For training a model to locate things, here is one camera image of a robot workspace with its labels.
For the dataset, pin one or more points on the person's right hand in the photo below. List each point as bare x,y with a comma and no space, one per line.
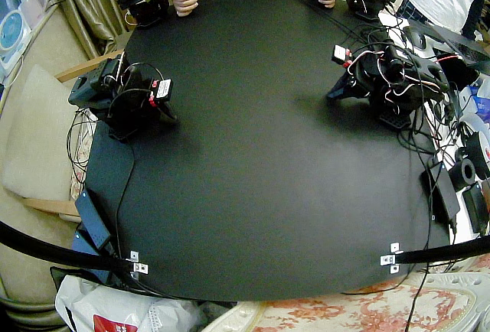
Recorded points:
186,4

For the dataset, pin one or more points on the black computer mouse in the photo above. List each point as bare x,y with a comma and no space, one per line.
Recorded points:
418,38

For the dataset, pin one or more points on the black table mat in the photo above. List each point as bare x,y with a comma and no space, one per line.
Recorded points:
252,156

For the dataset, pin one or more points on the beige curtain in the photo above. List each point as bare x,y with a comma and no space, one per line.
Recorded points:
84,7

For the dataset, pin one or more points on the blue package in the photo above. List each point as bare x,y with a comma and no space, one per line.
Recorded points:
481,95

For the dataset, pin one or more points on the beige seat cushion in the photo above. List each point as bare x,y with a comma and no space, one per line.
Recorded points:
38,137

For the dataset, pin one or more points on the dark blue power adapter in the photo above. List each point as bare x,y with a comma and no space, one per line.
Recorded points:
82,244
92,217

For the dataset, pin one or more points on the black power adapter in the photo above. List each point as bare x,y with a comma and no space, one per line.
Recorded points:
444,190

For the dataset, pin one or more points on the black tape roll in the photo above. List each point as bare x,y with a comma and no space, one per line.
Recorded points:
459,175

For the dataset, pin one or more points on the black spool red label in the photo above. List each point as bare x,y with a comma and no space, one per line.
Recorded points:
478,148

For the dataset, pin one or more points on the pink white device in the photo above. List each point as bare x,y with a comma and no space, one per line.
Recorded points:
33,5

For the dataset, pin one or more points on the white blue round device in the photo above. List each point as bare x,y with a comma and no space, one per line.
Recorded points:
13,35

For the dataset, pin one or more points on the black box adapter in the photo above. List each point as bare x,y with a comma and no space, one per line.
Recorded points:
474,207

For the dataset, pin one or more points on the white plastic bag red label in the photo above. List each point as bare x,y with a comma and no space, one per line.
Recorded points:
115,309

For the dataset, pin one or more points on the floral pink tablecloth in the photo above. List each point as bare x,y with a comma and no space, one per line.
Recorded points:
344,309

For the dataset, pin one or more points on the wooden chair frame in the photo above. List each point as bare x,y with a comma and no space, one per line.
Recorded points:
82,66

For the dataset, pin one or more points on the small metal bracket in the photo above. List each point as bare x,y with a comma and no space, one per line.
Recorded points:
140,268
387,260
134,256
394,269
395,248

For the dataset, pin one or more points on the black frame rod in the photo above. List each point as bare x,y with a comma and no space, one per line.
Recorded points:
49,246
444,252

